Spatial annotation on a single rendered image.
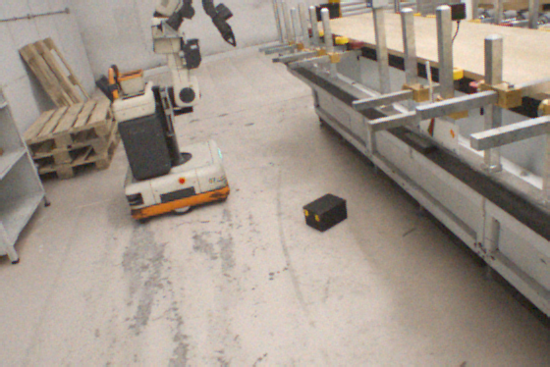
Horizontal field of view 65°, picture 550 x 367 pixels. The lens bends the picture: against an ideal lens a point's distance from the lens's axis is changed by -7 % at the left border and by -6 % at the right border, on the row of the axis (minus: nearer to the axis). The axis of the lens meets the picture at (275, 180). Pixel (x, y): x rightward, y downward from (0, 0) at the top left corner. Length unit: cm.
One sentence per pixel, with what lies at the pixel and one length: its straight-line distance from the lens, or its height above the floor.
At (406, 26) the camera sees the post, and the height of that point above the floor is 109.
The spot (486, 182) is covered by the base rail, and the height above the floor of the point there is 68.
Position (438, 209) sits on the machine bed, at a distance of 235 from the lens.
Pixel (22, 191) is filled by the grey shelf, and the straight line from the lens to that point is 404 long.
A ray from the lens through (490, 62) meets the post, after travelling 137.
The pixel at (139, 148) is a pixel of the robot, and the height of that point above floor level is 50.
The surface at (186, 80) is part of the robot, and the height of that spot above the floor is 82.
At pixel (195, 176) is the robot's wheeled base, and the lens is 296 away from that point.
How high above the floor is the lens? 134
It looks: 24 degrees down
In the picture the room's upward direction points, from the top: 11 degrees counter-clockwise
